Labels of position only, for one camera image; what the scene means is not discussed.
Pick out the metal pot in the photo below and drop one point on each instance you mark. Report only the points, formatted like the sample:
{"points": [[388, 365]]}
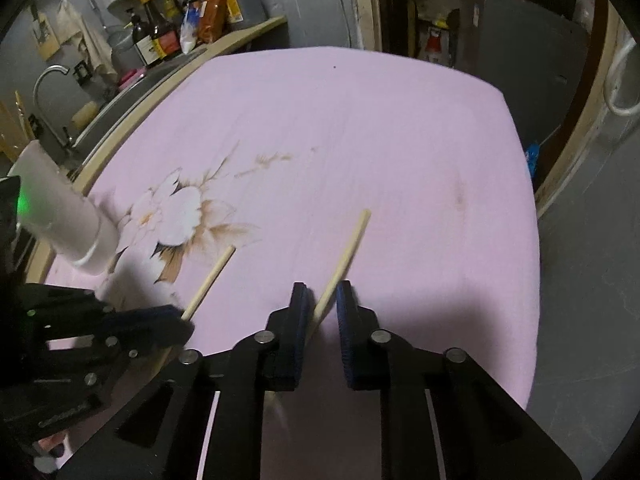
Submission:
{"points": [[125, 47]]}

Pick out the pink sponge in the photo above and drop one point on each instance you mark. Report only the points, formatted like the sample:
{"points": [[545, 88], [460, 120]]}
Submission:
{"points": [[131, 76]]}

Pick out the bottle with yellow label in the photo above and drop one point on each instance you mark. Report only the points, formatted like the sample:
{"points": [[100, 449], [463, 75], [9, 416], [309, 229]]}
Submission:
{"points": [[172, 7]]}

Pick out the yellow sponge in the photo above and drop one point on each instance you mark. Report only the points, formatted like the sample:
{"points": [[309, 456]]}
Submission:
{"points": [[84, 114]]}

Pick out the metal faucet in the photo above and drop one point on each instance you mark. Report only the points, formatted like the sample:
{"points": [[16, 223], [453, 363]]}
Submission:
{"points": [[47, 100]]}

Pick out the wooden chopstick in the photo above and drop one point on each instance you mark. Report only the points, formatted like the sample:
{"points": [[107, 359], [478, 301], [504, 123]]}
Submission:
{"points": [[345, 255], [212, 280]]}

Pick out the orange snack bag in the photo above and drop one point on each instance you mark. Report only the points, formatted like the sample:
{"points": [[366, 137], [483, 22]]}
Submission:
{"points": [[214, 15]]}

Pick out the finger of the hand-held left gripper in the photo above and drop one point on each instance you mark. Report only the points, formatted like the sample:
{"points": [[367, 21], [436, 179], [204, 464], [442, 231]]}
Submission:
{"points": [[150, 317], [125, 352]]}

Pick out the beige hanging towel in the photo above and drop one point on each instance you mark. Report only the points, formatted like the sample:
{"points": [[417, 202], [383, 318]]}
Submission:
{"points": [[85, 35]]}

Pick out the dark bottle red label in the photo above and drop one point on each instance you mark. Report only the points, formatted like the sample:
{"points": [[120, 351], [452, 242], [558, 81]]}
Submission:
{"points": [[162, 35]]}

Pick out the metal sink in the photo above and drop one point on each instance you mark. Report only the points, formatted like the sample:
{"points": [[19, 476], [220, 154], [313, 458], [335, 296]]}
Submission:
{"points": [[115, 105]]}

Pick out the pink floral tablecloth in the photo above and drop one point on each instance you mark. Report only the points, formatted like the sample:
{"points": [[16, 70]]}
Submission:
{"points": [[350, 160]]}

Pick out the dark bottle white label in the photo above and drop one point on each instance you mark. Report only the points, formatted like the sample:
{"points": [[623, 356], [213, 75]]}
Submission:
{"points": [[142, 42]]}

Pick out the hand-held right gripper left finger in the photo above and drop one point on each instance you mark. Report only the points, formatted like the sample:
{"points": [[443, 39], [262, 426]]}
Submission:
{"points": [[300, 330]]}

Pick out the hanging wooden board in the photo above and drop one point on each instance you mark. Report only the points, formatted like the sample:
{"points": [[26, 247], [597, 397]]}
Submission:
{"points": [[45, 35]]}

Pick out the dark grey board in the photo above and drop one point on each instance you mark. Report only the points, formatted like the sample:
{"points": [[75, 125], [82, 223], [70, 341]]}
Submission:
{"points": [[525, 45]]}

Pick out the wooden door frame post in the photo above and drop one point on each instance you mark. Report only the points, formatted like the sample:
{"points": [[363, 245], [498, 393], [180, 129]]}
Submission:
{"points": [[367, 5], [580, 110]]}

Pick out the blue packet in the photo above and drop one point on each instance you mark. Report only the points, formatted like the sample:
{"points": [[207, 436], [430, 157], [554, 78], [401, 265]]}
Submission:
{"points": [[531, 159]]}

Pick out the white and blue bag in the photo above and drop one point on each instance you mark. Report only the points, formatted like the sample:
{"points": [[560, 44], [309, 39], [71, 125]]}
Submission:
{"points": [[189, 32]]}

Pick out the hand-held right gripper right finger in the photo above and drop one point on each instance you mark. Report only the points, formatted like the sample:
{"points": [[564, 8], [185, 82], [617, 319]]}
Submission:
{"points": [[347, 330]]}

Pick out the wooden counter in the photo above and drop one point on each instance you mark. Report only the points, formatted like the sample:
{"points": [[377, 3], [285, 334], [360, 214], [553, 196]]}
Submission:
{"points": [[165, 95]]}

